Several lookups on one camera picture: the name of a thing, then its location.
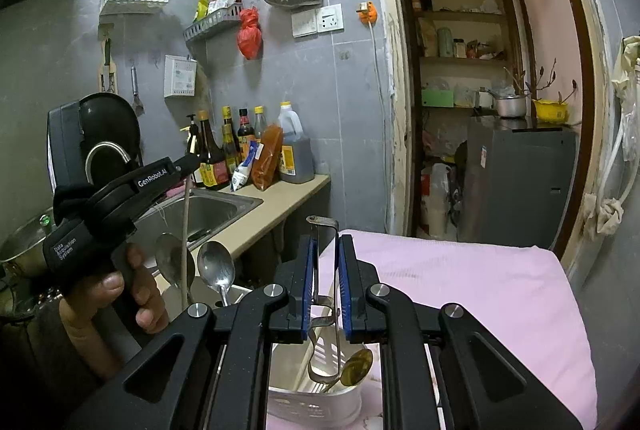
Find steel cooking pot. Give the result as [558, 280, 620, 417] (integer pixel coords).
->
[0, 207, 58, 276]

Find white plastic bag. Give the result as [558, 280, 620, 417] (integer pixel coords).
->
[420, 162, 453, 236]

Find large dark sauce bottle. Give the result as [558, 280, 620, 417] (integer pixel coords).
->
[197, 110, 231, 191]

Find beige kitchen counter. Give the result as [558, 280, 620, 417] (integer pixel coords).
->
[185, 173, 332, 271]

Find aluminium pot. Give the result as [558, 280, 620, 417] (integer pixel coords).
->
[487, 90, 530, 118]

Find person's left forearm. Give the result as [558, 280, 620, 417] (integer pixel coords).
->
[0, 305, 126, 430]

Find white wall socket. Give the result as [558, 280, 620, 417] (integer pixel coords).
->
[316, 4, 345, 33]

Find dark metal tongs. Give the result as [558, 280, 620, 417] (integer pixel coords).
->
[306, 215, 351, 385]

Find white plastic utensil holder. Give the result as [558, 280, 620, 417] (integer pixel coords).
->
[162, 277, 364, 430]

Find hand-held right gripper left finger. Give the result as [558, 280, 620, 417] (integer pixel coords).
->
[65, 234, 321, 430]

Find steel sink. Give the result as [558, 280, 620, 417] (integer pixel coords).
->
[132, 187, 264, 261]

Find hanging metal peeler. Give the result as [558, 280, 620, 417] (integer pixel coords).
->
[131, 66, 146, 116]

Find person's left hand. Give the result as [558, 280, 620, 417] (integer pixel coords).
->
[60, 244, 171, 381]

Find brown wooden door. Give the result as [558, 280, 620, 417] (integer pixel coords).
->
[392, 0, 417, 236]

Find oil jug with yellow cap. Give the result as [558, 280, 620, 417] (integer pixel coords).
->
[277, 101, 316, 184]

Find red plastic bag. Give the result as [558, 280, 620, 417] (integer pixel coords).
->
[237, 7, 263, 60]

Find metal spoon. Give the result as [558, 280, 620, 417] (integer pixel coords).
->
[197, 240, 236, 308]
[155, 232, 197, 306]

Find white and blue packet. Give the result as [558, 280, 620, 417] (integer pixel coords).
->
[231, 141, 263, 192]

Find wooden shelf unit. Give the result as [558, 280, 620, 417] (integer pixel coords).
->
[402, 0, 516, 111]

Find white hose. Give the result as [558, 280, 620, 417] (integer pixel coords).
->
[597, 105, 638, 206]

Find white power cable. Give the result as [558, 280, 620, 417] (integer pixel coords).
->
[367, 20, 397, 123]

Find pink tablecloth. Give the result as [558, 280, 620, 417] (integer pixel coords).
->
[265, 230, 599, 430]

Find white wall switch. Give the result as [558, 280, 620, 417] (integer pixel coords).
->
[291, 9, 318, 38]

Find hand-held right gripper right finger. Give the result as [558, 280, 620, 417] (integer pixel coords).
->
[337, 234, 583, 430]

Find red-capped dark sauce bottle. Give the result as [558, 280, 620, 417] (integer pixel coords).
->
[236, 108, 256, 156]

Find worn cream door frame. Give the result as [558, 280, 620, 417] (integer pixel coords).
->
[362, 0, 640, 271]

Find white wall box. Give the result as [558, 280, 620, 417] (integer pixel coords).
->
[164, 55, 198, 98]

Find green box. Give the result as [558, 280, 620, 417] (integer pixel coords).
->
[421, 89, 455, 108]

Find grey small fridge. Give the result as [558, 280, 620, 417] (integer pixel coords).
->
[457, 115, 576, 251]

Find curved metal faucet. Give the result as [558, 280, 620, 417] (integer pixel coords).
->
[85, 141, 132, 183]

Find orange seasoning packet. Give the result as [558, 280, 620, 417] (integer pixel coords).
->
[250, 125, 284, 191]

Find grey wall shelf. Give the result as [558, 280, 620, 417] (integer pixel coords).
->
[182, 5, 244, 43]

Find hanging wooden board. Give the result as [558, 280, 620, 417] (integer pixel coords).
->
[97, 24, 120, 93]

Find beige knotted rag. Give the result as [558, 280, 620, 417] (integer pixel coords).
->
[584, 194, 626, 238]

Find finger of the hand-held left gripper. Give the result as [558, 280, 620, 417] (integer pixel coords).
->
[137, 175, 189, 231]
[127, 152, 202, 199]

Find black wok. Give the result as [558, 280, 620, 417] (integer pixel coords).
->
[77, 92, 142, 183]

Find yellowish cloth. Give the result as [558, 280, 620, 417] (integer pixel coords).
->
[612, 35, 640, 83]

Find yellow-capped sauce bottle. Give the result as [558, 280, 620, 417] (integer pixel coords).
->
[221, 106, 242, 176]

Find dry twigs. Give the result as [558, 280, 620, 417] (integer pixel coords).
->
[505, 57, 578, 103]

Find gold long-handled spoon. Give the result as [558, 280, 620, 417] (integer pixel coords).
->
[320, 349, 374, 394]

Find small yellow-capped bottle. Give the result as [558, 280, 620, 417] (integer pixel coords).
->
[251, 105, 267, 141]

